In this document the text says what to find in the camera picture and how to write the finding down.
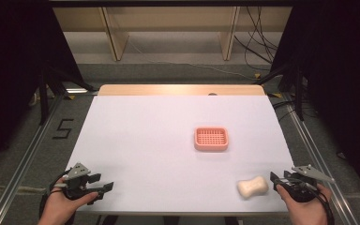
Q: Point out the pink soap dish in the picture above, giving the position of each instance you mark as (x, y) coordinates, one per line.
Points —
(211, 138)

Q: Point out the person's right hand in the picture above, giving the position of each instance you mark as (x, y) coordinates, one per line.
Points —
(306, 212)

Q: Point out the white soap bar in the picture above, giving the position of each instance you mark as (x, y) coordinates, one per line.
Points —
(252, 187)

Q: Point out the black curtain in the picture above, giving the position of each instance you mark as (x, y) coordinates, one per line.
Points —
(9, 78)
(340, 78)

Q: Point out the aluminium floor rail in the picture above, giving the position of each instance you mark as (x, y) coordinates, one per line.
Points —
(318, 156)
(25, 159)

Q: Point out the person's left hand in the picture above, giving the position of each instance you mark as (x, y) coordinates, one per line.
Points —
(57, 207)

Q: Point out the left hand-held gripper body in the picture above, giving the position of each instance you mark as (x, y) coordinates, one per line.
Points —
(75, 184)

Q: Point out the light wooden shelf unit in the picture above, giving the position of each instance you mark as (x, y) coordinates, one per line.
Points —
(115, 37)

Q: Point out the black metal stand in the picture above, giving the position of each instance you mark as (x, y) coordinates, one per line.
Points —
(43, 100)
(299, 93)

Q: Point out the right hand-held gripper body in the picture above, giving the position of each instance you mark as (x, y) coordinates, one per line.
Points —
(300, 189)

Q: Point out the light wooden table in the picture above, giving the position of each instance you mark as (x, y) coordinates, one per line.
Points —
(168, 90)

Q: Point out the white table cover sheet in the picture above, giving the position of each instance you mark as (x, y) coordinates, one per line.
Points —
(156, 150)

